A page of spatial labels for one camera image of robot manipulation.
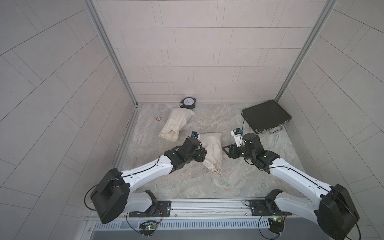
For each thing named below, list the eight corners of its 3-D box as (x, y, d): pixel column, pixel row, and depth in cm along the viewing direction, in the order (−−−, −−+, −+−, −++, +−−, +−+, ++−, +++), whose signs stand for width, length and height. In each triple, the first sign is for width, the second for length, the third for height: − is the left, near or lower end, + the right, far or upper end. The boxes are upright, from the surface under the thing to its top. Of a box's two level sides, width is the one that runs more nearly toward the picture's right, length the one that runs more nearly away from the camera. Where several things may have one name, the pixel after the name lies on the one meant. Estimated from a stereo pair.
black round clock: (179, 107, 117) (179, 103, 114) (183, 99, 122) (182, 95, 120) (194, 109, 115) (194, 106, 112) (197, 101, 121) (197, 98, 118)
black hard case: (259, 138, 99) (261, 134, 95) (240, 112, 113) (241, 108, 109) (293, 125, 106) (296, 120, 102) (271, 102, 120) (273, 98, 116)
